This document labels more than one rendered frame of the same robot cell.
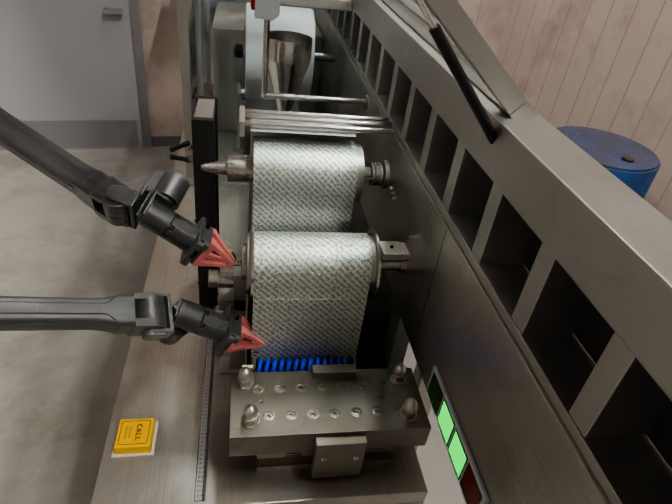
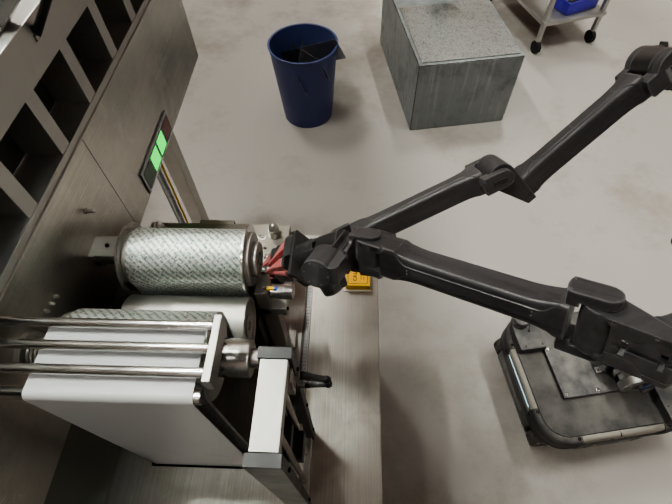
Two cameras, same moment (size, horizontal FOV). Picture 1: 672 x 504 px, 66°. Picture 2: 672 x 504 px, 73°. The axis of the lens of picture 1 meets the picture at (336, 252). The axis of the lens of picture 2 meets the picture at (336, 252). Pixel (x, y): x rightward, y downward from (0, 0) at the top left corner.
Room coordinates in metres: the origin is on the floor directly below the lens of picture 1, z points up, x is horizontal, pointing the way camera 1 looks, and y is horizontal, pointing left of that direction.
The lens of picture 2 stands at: (1.31, 0.49, 2.05)
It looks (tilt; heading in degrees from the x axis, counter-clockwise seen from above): 56 degrees down; 196
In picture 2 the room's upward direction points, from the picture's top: 2 degrees counter-clockwise
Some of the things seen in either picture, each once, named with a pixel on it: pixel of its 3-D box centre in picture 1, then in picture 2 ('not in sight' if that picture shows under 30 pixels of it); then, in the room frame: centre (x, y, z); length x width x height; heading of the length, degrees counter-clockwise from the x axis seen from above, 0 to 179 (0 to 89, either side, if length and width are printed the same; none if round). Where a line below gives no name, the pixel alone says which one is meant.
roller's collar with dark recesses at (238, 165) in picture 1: (240, 168); (234, 357); (1.09, 0.25, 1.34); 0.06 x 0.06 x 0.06; 13
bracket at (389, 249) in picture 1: (394, 249); (105, 247); (0.92, -0.12, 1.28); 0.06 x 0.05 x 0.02; 103
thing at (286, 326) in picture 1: (307, 331); not in sight; (0.82, 0.04, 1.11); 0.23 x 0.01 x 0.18; 103
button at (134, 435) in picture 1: (135, 435); (357, 277); (0.64, 0.36, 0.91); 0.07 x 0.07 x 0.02; 13
